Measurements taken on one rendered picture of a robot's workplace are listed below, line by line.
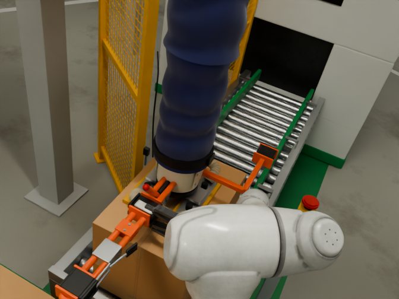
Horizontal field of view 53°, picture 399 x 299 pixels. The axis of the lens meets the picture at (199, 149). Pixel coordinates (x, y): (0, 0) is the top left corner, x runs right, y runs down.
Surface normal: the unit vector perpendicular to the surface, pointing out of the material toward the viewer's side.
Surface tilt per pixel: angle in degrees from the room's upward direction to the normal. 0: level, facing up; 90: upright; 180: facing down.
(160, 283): 90
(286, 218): 6
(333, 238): 34
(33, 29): 90
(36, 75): 90
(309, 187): 0
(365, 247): 0
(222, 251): 49
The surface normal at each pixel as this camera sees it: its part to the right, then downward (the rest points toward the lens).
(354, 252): 0.16, -0.76
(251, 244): 0.21, -0.14
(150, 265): -0.42, 0.52
